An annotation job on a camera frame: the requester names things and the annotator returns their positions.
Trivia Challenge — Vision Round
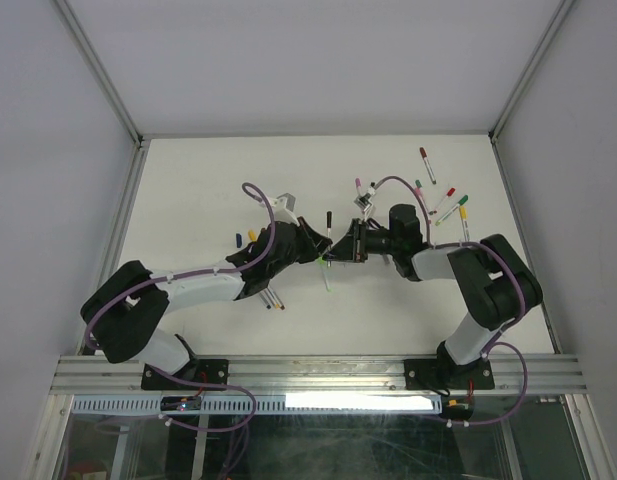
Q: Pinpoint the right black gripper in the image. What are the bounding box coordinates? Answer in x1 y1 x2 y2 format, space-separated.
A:
321 218 399 263

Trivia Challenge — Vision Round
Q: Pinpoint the light green cap marker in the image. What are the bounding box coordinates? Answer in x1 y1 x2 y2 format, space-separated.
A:
317 257 332 292

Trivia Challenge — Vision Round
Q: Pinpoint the purple cap marker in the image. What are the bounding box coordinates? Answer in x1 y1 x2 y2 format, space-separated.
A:
354 177 363 197

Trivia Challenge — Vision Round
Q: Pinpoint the yellow marker pen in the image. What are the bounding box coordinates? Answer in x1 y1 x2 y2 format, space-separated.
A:
267 289 281 309

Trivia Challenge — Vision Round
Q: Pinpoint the brown cap marker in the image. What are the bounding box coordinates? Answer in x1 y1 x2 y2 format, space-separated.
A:
268 287 285 310

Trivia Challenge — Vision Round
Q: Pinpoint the blue marker pen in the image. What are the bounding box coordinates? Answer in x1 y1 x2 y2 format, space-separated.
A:
259 292 272 310

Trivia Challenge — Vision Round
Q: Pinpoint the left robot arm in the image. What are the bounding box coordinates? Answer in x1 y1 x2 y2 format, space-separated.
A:
80 218 332 389

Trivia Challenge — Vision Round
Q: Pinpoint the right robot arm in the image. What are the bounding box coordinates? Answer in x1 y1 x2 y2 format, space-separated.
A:
324 204 543 387

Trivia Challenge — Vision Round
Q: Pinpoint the pink cap marker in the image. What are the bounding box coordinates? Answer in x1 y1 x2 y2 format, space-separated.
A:
415 187 432 225

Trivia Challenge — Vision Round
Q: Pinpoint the dark red cap marker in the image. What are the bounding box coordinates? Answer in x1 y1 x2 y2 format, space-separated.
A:
419 147 437 185

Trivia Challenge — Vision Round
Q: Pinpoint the controller board with LEDs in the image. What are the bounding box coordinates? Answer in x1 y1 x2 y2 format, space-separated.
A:
160 395 204 412

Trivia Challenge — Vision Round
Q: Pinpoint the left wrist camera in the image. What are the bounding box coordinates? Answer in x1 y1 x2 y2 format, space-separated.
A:
267 193 299 225

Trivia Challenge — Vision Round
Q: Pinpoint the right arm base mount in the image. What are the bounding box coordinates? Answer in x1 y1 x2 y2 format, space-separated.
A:
403 342 495 396

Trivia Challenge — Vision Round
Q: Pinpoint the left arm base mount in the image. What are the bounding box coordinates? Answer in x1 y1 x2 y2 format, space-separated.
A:
140 355 229 392

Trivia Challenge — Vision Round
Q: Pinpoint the aluminium front rail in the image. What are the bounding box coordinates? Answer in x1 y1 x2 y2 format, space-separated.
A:
50 351 588 396

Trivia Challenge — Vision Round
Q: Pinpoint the slotted cable duct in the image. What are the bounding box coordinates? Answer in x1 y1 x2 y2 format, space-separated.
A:
73 392 442 416

